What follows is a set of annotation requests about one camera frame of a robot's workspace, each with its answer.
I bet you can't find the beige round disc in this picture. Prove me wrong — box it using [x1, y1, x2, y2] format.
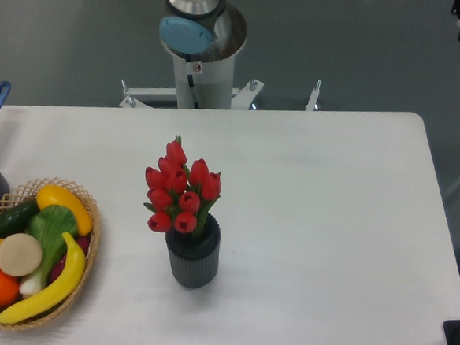
[0, 233, 43, 277]

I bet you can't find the green cucumber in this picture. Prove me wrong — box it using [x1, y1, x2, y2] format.
[0, 198, 39, 239]

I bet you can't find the dark red vegetable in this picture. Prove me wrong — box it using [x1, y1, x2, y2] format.
[49, 236, 91, 284]

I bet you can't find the yellow banana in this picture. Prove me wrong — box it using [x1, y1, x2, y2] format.
[0, 232, 86, 325]

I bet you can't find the green bok choy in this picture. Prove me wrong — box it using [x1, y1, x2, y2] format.
[20, 205, 77, 297]

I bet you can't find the red tulip bouquet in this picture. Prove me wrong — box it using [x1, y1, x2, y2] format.
[144, 135, 221, 241]

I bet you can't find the dark grey ribbed vase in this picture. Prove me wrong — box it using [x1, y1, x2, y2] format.
[165, 213, 221, 288]

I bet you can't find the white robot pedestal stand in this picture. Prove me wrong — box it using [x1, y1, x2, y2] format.
[117, 44, 325, 123]

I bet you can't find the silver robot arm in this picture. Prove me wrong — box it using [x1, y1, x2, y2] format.
[163, 0, 460, 72]

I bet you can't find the woven wicker basket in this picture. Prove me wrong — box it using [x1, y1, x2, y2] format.
[0, 177, 101, 332]

